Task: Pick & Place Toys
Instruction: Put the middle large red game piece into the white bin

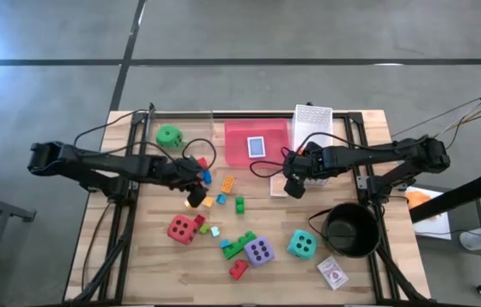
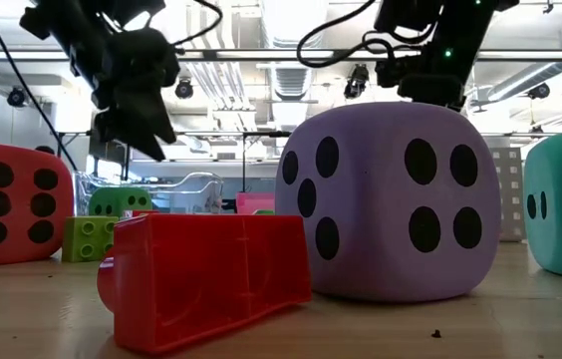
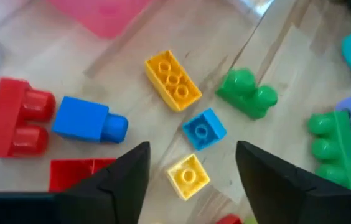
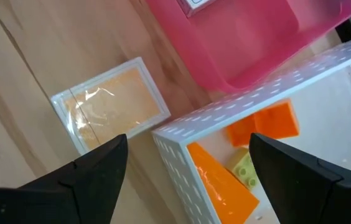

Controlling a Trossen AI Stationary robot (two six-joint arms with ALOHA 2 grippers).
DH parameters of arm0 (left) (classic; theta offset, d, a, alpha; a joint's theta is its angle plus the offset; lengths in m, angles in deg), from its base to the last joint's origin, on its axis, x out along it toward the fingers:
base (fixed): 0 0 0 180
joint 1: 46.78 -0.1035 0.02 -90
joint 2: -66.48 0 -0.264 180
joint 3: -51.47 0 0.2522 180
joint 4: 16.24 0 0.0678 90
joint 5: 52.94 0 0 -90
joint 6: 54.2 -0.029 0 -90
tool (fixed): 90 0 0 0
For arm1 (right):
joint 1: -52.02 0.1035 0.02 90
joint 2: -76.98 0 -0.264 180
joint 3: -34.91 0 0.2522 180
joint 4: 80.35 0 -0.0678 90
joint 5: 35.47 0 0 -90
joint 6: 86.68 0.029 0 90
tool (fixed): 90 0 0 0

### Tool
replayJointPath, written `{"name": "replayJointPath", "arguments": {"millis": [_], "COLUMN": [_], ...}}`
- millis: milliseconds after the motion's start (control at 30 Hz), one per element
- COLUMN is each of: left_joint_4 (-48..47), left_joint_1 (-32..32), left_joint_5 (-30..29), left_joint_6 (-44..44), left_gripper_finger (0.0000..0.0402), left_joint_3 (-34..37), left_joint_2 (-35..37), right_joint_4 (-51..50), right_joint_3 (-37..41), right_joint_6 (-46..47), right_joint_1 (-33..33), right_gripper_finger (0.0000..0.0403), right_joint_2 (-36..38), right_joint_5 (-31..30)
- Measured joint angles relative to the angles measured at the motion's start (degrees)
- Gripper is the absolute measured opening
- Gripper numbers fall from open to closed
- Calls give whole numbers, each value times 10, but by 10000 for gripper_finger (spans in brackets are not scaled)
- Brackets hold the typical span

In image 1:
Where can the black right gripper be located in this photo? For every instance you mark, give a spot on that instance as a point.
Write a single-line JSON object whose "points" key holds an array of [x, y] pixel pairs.
{"points": [[296, 179]]}

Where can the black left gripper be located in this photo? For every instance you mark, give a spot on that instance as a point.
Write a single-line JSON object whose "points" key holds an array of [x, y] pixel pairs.
{"points": [[193, 187]]}

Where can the red foam die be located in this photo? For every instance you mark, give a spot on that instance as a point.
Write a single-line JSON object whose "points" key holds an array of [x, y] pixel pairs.
{"points": [[181, 229]]}

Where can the green two-stud block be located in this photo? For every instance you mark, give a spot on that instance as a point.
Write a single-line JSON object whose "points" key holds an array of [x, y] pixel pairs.
{"points": [[239, 206]]}

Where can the blue playing card box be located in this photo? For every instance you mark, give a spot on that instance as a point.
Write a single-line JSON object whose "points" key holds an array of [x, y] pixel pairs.
{"points": [[256, 147]]}

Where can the green foam die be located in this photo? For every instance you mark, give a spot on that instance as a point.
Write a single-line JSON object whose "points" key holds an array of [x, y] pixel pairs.
{"points": [[161, 144]]}

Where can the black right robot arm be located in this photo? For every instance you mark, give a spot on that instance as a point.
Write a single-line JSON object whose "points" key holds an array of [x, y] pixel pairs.
{"points": [[372, 151]]}

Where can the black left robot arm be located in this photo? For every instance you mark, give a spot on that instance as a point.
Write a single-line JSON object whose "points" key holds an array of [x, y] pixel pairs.
{"points": [[95, 164]]}

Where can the small red building block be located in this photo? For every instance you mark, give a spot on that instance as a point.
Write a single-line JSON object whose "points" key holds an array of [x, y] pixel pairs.
{"points": [[200, 219]]}

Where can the blue small building block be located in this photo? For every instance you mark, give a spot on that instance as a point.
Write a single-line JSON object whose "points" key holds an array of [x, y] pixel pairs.
{"points": [[221, 199], [224, 244]]}

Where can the blue cylinder building block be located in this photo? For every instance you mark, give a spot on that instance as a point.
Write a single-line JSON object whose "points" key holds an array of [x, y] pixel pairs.
{"points": [[207, 177]]}

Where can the lime green small block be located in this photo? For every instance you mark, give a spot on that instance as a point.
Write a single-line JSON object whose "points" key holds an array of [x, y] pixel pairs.
{"points": [[204, 229]]}

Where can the light cyan small block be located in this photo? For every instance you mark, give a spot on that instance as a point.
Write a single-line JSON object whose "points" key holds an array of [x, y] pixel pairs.
{"points": [[215, 232]]}

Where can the orange long building block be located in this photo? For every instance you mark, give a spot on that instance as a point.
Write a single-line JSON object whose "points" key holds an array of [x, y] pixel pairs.
{"points": [[228, 184]]}

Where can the teal foam die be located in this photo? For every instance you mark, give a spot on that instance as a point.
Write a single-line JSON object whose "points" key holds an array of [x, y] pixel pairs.
{"points": [[302, 244]]}

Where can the long green building block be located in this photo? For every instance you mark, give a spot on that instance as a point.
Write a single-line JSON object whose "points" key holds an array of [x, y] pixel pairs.
{"points": [[236, 249]]}

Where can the pink plastic bin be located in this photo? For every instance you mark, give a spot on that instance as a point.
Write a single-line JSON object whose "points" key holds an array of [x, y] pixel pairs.
{"points": [[236, 149]]}

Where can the white perforated basket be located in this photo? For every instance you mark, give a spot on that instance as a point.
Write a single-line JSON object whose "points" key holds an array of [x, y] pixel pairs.
{"points": [[313, 121]]}

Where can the clear plastic bin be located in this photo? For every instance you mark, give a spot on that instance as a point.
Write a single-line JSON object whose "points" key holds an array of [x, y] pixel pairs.
{"points": [[212, 128]]}

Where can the purple foam die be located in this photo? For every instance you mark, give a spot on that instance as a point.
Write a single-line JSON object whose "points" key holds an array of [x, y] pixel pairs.
{"points": [[249, 256]]}

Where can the black bucket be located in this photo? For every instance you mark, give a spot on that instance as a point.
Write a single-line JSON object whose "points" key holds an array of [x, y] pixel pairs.
{"points": [[351, 247]]}

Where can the large red stepped block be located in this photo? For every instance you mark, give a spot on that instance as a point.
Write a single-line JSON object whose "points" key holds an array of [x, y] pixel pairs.
{"points": [[238, 270]]}

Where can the red playing card box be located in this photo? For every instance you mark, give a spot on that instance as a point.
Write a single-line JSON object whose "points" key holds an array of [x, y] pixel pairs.
{"points": [[332, 273]]}

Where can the orange object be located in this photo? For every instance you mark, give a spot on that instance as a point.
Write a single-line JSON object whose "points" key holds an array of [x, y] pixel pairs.
{"points": [[419, 199]]}

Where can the white paper sheet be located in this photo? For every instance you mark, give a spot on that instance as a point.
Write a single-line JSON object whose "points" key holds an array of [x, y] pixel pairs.
{"points": [[432, 226]]}

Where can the black desk beam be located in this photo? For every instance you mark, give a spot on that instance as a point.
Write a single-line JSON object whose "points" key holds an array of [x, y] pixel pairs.
{"points": [[458, 197]]}

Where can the white rounded object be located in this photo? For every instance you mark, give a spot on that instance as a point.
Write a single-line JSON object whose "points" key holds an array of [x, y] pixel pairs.
{"points": [[479, 239]]}

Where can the black aluminium rig frame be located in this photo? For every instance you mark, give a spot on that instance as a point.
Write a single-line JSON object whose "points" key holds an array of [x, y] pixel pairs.
{"points": [[266, 114]]}

